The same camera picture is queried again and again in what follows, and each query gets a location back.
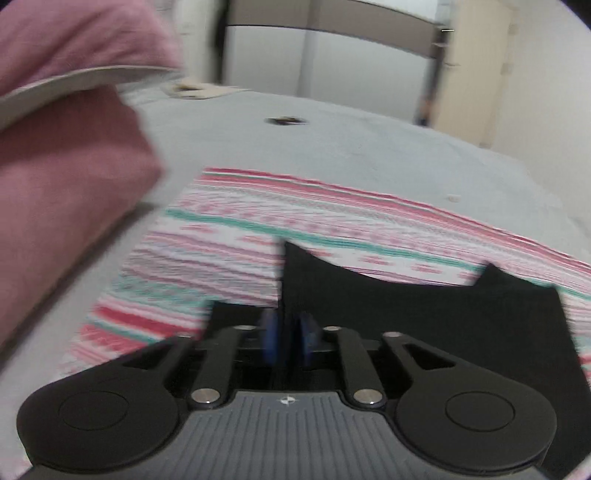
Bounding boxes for beige cloth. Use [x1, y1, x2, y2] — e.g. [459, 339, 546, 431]
[168, 78, 251, 100]

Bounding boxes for sliding door wardrobe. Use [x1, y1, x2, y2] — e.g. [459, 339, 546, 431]
[216, 0, 452, 126]

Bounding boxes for bed with grey sheet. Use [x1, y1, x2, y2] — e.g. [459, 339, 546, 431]
[0, 83, 591, 480]

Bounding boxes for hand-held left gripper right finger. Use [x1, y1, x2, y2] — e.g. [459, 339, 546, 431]
[297, 314, 458, 409]

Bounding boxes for black pants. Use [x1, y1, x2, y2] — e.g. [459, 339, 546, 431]
[203, 240, 584, 480]

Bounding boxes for folded pink quilt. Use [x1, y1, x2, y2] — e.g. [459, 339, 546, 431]
[0, 0, 184, 348]

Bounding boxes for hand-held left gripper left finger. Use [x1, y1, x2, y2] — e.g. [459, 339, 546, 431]
[122, 311, 280, 411]

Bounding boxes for pink bag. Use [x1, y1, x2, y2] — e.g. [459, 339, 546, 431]
[417, 91, 433, 128]

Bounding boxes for cream room door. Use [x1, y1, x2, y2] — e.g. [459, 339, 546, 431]
[433, 0, 516, 149]

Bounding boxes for striped patterned blanket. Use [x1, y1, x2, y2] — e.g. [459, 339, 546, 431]
[59, 168, 591, 381]

